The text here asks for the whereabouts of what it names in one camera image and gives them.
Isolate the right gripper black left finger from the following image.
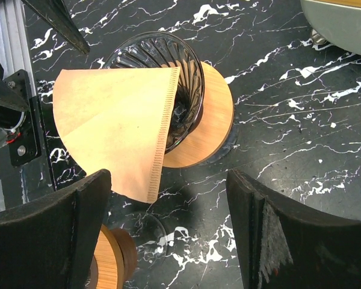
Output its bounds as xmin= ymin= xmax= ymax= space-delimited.
xmin=0 ymin=169 xmax=111 ymax=288

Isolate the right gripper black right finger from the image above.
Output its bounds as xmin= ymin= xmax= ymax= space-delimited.
xmin=226 ymin=169 xmax=361 ymax=288

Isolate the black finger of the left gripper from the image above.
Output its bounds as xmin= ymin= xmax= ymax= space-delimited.
xmin=0 ymin=79 xmax=29 ymax=111
xmin=22 ymin=0 xmax=90 ymax=54

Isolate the dark glass dripper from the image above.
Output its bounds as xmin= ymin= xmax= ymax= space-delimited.
xmin=104 ymin=31 xmax=205 ymax=153

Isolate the brown paper coffee filter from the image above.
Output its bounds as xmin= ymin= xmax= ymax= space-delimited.
xmin=53 ymin=67 xmax=180 ymax=204

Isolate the white round drawer cabinet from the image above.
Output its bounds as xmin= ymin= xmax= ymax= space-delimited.
xmin=300 ymin=0 xmax=361 ymax=55

